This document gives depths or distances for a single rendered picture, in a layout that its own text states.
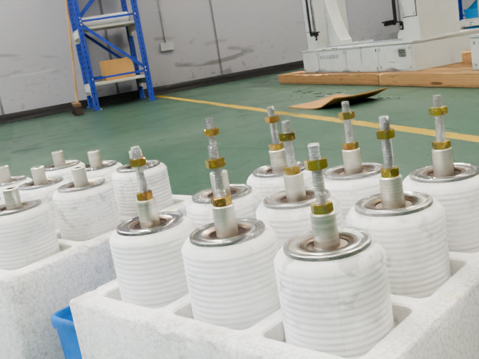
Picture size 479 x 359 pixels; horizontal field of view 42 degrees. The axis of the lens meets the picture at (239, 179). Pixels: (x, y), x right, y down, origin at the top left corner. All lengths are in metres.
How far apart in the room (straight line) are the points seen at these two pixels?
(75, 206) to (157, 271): 0.34
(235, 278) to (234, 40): 6.80
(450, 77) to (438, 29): 0.57
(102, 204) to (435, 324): 0.58
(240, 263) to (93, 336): 0.22
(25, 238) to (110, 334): 0.27
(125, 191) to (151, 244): 0.41
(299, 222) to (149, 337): 0.19
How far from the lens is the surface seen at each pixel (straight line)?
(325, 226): 0.53
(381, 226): 0.60
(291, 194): 0.70
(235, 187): 0.80
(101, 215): 0.99
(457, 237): 0.72
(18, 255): 0.93
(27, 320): 0.91
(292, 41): 7.61
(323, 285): 0.51
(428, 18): 4.13
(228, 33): 7.33
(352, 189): 0.76
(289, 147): 0.69
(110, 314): 0.69
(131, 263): 0.68
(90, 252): 0.95
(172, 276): 0.68
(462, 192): 0.70
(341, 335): 0.53
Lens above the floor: 0.43
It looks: 12 degrees down
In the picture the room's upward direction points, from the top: 9 degrees counter-clockwise
